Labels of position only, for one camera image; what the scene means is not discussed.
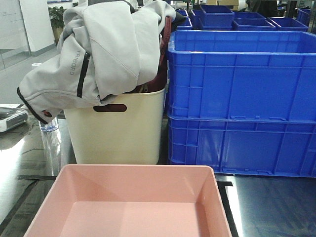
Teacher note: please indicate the stainless steel shelf table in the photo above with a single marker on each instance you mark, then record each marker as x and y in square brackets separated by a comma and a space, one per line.
[256, 206]

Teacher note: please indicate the small blue bin background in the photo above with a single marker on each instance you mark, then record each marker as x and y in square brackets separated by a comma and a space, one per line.
[216, 15]

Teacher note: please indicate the pink plastic bin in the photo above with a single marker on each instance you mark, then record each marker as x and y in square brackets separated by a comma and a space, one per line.
[89, 200]

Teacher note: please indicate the large blue crate lower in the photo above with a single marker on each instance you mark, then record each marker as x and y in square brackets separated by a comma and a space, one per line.
[246, 147]

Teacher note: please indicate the cream plastic basket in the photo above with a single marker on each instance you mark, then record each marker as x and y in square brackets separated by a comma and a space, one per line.
[131, 136]

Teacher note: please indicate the grey white jacket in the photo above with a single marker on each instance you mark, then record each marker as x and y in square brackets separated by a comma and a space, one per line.
[105, 50]

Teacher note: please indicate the large blue crate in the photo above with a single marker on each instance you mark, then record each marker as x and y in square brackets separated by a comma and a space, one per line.
[242, 75]
[246, 147]

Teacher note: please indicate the white handheld device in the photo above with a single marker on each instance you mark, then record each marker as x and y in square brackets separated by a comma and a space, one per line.
[11, 118]

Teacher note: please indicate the large blue crate upper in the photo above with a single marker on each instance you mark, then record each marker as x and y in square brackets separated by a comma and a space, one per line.
[242, 75]

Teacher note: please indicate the clear water bottle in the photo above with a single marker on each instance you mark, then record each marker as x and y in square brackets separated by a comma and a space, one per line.
[51, 139]

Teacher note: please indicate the plant in gold pot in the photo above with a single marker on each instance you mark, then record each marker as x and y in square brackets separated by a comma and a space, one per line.
[56, 20]

